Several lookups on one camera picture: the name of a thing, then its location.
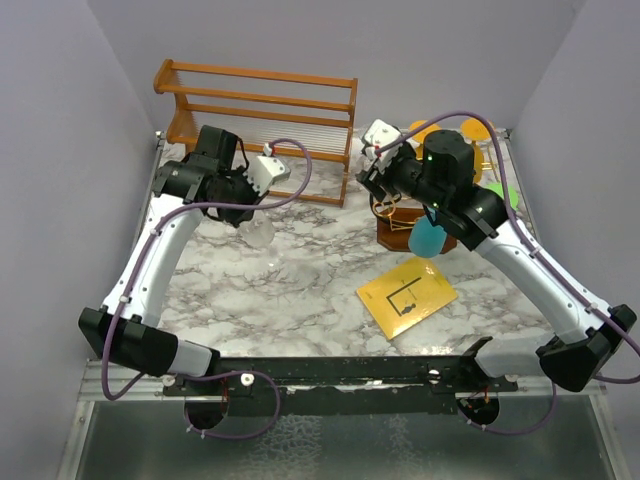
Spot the gold wire wine glass rack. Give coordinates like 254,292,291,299
367,127,501,254

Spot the green plastic wine glass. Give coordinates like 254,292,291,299
485,182,520,210

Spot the black metal base rail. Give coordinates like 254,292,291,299
163,355,517,417

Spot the orange plastic wine glass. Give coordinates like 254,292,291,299
408,120,441,161
460,118,495,184

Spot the yellow book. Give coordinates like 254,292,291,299
356,256,458,340

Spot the blue plastic wine glass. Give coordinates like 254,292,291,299
408,209,447,258

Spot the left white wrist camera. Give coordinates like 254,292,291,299
244,143,291,197

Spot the clear wine glass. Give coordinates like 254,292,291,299
238,210,275,249

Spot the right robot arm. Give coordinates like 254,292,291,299
357,120,636,392

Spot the wooden dish rack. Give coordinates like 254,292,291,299
153,59,359,207

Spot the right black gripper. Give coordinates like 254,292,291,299
356,144,446,211

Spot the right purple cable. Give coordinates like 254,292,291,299
375,110,640,439

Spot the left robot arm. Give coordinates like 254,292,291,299
79,126,262,395

